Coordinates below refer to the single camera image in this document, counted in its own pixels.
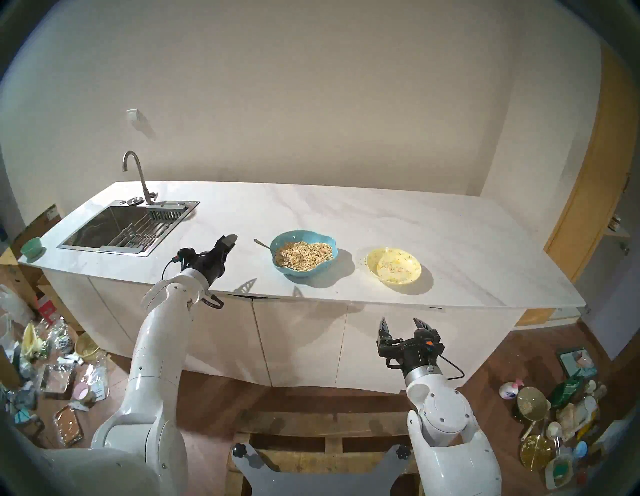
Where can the blue flower-shaped bowl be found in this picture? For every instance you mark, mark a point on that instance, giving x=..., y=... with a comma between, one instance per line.
x=280, y=267

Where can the metal spoon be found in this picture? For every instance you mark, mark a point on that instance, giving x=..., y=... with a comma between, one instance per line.
x=261, y=243

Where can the red box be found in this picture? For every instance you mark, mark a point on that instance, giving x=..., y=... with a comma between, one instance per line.
x=47, y=309

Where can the gold mesh strainer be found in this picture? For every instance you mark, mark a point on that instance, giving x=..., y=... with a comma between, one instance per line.
x=532, y=402

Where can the yellow woven basket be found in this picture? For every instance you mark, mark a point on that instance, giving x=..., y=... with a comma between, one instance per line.
x=86, y=346

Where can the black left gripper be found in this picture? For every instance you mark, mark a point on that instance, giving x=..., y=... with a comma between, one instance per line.
x=210, y=267

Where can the clear container green content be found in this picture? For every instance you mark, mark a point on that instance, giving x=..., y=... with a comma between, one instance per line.
x=560, y=470

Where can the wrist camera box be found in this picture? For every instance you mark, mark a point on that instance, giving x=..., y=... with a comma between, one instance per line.
x=432, y=345
x=185, y=255

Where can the wooden pallet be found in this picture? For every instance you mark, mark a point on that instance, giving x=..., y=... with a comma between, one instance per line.
x=320, y=425

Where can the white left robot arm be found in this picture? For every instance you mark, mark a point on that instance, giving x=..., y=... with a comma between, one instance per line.
x=150, y=375

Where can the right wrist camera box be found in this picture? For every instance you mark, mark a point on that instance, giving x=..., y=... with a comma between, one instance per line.
x=432, y=345

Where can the yellow green bag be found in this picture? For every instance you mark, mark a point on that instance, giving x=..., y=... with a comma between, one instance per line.
x=31, y=342

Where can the wooden door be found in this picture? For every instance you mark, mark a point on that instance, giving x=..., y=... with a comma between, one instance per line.
x=595, y=190

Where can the pink cup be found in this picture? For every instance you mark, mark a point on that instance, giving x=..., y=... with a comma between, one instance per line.
x=82, y=392

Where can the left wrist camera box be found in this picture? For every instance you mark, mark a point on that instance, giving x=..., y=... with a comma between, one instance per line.
x=185, y=255

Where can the small green cup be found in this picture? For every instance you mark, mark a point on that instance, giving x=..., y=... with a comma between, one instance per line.
x=31, y=248

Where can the gold round plate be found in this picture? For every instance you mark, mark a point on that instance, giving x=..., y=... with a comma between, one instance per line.
x=535, y=452

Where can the oat cereal heap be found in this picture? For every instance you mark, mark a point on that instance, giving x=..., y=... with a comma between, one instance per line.
x=302, y=256

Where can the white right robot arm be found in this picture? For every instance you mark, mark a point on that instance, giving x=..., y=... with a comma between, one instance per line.
x=450, y=440

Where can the white plastic bag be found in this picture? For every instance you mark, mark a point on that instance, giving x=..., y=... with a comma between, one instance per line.
x=12, y=305

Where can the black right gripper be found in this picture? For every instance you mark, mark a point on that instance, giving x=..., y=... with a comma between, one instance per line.
x=407, y=355

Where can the white counter cabinet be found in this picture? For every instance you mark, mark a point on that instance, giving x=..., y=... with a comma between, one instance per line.
x=300, y=340

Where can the steel gooseneck faucet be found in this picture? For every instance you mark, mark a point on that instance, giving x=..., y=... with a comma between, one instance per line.
x=141, y=180

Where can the metal sink rack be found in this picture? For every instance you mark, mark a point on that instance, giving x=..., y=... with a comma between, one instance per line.
x=137, y=235

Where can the white pink bottle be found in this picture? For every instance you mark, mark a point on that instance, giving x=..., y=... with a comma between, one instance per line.
x=510, y=390

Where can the stainless steel sink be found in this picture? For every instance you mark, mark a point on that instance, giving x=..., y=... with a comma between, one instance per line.
x=100, y=232

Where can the clear packet brown food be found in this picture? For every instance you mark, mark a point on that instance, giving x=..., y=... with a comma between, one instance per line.
x=69, y=425

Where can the green foil bag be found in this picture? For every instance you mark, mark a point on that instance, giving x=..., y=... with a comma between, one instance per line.
x=565, y=392

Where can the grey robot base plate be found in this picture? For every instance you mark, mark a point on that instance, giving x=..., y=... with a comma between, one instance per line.
x=320, y=482

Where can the black knob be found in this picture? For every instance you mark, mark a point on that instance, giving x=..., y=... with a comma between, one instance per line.
x=403, y=452
x=240, y=450

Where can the yellow floral bowl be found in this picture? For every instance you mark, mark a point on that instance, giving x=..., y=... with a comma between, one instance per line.
x=372, y=260

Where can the small jar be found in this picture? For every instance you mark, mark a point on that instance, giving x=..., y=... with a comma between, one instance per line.
x=615, y=222

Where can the brown cardboard box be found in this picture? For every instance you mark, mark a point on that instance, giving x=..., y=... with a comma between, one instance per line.
x=37, y=227

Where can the small white cup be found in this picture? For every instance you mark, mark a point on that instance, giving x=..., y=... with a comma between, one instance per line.
x=554, y=430

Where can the small blue cup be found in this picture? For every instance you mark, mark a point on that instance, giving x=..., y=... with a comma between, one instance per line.
x=581, y=449

